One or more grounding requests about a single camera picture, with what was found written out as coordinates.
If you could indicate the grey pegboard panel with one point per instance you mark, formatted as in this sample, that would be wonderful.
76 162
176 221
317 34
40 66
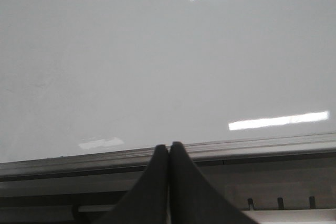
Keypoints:
296 191

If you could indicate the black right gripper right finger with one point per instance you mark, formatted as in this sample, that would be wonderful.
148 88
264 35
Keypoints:
192 198

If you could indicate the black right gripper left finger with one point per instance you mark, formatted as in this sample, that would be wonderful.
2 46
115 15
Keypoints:
146 202

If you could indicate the white whiteboard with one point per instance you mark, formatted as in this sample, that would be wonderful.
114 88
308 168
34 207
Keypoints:
91 76

